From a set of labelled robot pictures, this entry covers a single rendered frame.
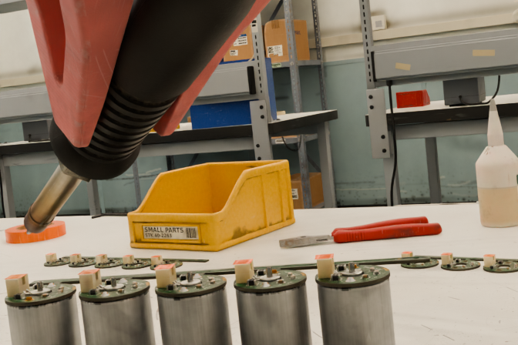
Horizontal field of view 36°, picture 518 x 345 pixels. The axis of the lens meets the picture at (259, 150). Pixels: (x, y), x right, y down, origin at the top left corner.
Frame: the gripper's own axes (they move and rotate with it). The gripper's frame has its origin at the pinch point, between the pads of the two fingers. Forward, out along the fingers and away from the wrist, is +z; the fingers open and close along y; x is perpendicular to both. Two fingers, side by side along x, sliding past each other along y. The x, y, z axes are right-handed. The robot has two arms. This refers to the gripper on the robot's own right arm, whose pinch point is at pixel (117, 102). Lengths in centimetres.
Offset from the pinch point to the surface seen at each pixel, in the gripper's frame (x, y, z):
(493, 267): -5.6, -30.0, 17.4
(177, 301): -0.8, -3.5, 8.2
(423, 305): -4.2, -22.1, 16.9
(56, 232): -45, -19, 39
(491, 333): 0.9, -20.6, 14.1
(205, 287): -0.7, -4.5, 7.9
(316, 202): -278, -289, 237
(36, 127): -274, -108, 160
